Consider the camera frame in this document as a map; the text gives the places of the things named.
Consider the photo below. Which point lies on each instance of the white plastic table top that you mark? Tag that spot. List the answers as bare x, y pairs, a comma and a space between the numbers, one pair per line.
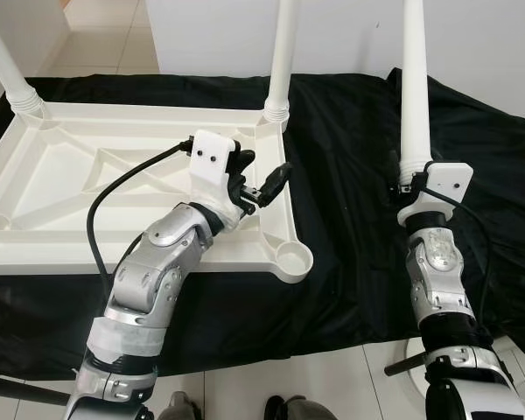
52, 192

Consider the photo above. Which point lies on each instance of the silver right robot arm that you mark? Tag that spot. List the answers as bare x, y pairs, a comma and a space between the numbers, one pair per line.
437, 280

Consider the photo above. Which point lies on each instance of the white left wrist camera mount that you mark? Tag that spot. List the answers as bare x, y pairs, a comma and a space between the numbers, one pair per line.
212, 157

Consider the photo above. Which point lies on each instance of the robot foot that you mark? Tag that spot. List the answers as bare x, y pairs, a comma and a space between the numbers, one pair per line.
182, 407
299, 409

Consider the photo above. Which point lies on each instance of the white plastic table leg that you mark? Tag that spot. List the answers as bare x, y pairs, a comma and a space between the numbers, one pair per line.
13, 83
414, 87
284, 52

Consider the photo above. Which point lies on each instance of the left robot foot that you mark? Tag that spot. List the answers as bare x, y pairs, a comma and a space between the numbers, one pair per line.
182, 407

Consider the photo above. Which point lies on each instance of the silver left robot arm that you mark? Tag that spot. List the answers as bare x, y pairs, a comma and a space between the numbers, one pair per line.
149, 280

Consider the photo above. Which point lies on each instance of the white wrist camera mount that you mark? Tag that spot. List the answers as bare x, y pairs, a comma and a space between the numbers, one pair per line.
448, 184
212, 157

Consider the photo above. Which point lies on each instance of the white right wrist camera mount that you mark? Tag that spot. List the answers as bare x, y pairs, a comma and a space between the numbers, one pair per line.
448, 184

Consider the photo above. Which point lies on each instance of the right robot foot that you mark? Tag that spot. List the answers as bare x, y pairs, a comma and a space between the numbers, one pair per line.
299, 409

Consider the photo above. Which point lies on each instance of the black table cloth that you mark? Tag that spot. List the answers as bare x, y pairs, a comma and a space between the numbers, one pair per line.
350, 219

